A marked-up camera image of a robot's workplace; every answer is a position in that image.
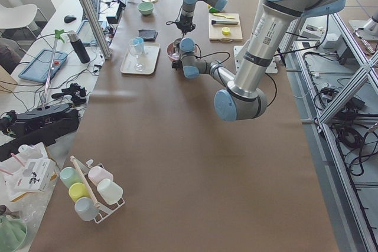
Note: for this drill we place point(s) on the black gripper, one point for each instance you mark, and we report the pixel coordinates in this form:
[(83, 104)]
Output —
[(185, 23), (176, 50)]

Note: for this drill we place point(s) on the light blue cup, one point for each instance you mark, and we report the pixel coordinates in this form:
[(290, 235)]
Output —
[(137, 46)]

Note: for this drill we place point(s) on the pastel pink cup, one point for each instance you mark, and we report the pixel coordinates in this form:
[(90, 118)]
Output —
[(97, 174)]

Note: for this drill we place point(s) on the pastel white cup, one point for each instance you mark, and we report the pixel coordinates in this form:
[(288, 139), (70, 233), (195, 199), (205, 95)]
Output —
[(110, 191)]

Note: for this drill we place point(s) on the white cup rack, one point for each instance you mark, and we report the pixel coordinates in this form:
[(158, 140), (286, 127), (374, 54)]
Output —
[(105, 210)]

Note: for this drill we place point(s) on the pastel green cup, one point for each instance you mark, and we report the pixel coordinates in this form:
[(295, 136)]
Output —
[(69, 176)]

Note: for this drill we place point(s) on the pastel yellow cup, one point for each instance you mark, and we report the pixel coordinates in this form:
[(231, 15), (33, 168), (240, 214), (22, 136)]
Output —
[(78, 190)]

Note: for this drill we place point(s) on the pastel blue-grey cup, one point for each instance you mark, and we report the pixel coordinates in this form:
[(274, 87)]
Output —
[(85, 209)]

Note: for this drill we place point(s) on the pink bowl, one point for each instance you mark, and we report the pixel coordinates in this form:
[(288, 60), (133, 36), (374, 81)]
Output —
[(173, 50)]

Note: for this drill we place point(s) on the steel muddler with black tip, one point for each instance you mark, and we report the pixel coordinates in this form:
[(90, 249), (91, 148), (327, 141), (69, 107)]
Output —
[(219, 22)]

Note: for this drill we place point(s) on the yellow plastic knife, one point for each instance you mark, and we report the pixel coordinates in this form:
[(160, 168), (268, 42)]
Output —
[(223, 16)]

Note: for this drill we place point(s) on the green lime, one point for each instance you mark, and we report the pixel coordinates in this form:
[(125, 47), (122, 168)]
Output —
[(212, 10)]

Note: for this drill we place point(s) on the bamboo cutting board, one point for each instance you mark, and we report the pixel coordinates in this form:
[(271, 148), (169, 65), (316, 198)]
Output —
[(215, 33)]

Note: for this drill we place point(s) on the cream rabbit serving tray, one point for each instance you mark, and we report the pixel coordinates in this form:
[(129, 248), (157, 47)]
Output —
[(148, 59)]

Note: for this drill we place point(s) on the grey folded cloth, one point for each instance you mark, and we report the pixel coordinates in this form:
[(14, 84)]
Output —
[(148, 35)]

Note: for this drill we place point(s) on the half lemon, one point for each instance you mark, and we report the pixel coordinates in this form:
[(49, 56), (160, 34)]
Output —
[(226, 31)]

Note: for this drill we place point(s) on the light green bowl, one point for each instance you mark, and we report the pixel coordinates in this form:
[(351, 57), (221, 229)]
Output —
[(146, 8)]

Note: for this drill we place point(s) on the clear wine glass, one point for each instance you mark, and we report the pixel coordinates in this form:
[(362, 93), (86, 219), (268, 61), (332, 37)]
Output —
[(138, 66)]

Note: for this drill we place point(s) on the black water bottle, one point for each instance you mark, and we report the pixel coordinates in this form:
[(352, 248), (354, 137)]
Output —
[(78, 47)]

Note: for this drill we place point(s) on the black computer mouse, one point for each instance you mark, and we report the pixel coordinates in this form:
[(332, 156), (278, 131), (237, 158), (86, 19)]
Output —
[(69, 18)]

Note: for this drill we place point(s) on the blue teach pendant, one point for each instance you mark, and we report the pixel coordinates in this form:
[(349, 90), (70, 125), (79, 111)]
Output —
[(37, 69)]

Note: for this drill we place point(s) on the white chair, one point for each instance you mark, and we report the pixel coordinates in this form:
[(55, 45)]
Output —
[(20, 17)]

